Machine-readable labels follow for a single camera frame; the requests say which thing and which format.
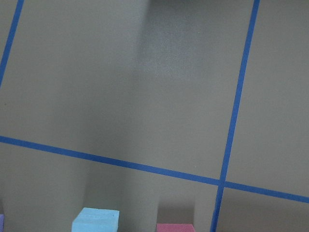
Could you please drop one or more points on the light blue foam block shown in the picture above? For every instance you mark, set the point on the light blue foam block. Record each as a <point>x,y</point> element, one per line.
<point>96,220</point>

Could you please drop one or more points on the dark pink foam block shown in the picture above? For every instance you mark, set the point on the dark pink foam block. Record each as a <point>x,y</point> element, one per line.
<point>170,227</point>

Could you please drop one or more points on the purple foam block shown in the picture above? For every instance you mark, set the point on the purple foam block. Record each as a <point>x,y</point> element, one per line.
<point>1,222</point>

